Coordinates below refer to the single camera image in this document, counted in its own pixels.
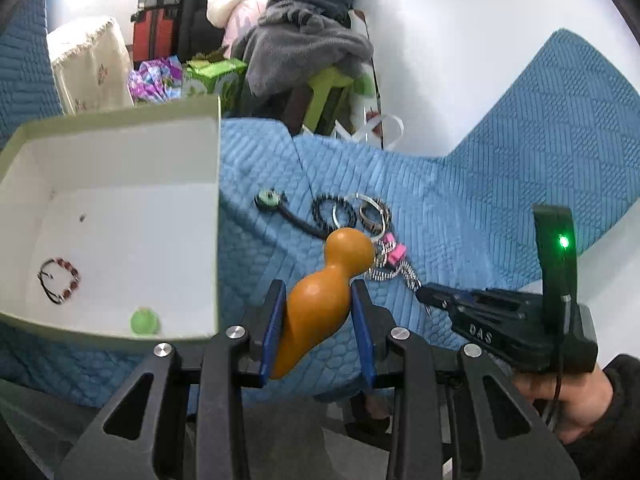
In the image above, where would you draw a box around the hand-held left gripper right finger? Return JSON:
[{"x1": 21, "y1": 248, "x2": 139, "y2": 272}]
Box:
[{"x1": 350, "y1": 279, "x2": 583, "y2": 480}]

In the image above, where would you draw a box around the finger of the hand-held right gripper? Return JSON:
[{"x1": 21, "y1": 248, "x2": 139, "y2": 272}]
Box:
[
  {"x1": 417, "y1": 283, "x2": 466, "y2": 317},
  {"x1": 452, "y1": 286, "x2": 545, "y2": 313}
]

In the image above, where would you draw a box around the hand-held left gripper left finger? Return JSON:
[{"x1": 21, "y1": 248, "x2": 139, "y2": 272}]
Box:
[{"x1": 55, "y1": 280, "x2": 287, "y2": 480}]

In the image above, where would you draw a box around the orange gourd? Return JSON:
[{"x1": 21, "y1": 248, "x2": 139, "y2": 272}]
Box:
[{"x1": 270, "y1": 227, "x2": 376, "y2": 380}]

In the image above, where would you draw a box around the silver chain necklace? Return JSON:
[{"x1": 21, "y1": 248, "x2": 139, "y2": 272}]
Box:
[{"x1": 365, "y1": 240, "x2": 423, "y2": 291}]

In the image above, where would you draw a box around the silver bangle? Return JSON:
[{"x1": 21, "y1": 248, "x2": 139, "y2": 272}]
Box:
[{"x1": 356, "y1": 194, "x2": 392, "y2": 226}]

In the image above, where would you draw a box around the black bead bracelet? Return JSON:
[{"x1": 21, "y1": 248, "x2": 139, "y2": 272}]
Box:
[{"x1": 311, "y1": 193, "x2": 357, "y2": 231}]

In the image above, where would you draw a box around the green pendant with black cord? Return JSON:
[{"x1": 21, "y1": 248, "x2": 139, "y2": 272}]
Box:
[{"x1": 255, "y1": 188, "x2": 331, "y2": 240}]

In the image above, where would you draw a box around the white cardboard box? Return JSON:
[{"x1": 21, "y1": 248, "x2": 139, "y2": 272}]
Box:
[{"x1": 0, "y1": 94, "x2": 223, "y2": 353}]

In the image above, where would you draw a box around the person's right forearm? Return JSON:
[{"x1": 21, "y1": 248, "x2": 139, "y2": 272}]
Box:
[{"x1": 590, "y1": 354, "x2": 640, "y2": 461}]

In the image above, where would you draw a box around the person's right hand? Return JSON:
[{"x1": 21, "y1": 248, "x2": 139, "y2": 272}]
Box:
[{"x1": 512, "y1": 364, "x2": 613, "y2": 443}]

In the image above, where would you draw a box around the green round pendant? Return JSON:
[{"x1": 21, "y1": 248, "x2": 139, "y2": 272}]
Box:
[{"x1": 130, "y1": 307, "x2": 161, "y2": 337}]

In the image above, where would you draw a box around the blue quilted sofa cover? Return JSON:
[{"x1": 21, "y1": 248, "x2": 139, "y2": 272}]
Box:
[{"x1": 0, "y1": 0, "x2": 640, "y2": 411}]

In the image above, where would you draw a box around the white plastic bag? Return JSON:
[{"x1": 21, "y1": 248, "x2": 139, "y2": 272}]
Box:
[{"x1": 332, "y1": 110, "x2": 405, "y2": 148}]

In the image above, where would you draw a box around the white floral panel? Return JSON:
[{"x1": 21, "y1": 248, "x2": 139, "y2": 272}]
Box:
[{"x1": 350, "y1": 10, "x2": 385, "y2": 148}]

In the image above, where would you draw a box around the green plastic stool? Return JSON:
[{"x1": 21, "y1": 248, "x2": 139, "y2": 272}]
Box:
[{"x1": 302, "y1": 67, "x2": 361, "y2": 136}]

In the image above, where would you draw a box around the green carton box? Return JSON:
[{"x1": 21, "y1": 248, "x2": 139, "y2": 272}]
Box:
[{"x1": 182, "y1": 57, "x2": 248, "y2": 111}]

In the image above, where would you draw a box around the purple colourful bag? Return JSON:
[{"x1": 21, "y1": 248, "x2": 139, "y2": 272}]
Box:
[{"x1": 127, "y1": 56, "x2": 185, "y2": 106}]

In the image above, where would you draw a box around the grey fleece garment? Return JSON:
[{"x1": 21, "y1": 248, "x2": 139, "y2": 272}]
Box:
[{"x1": 242, "y1": 0, "x2": 375, "y2": 98}]

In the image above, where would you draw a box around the pink quilt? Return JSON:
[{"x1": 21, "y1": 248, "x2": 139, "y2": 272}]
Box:
[{"x1": 222, "y1": 0, "x2": 268, "y2": 48}]

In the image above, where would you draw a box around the red suitcase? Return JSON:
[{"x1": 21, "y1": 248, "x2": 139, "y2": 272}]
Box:
[{"x1": 131, "y1": 7, "x2": 181, "y2": 68}]

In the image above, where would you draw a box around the cream embroidered cloth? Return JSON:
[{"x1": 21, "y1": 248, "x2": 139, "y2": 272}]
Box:
[{"x1": 46, "y1": 16, "x2": 135, "y2": 117}]

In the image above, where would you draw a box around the black suitcase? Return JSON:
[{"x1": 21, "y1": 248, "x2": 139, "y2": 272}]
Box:
[{"x1": 177, "y1": 0, "x2": 226, "y2": 61}]

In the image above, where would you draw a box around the black cable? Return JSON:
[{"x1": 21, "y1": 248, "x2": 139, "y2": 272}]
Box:
[{"x1": 542, "y1": 295, "x2": 572, "y2": 426}]

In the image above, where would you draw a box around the red bead bracelet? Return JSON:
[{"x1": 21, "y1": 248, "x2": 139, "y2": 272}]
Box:
[{"x1": 37, "y1": 257, "x2": 82, "y2": 305}]

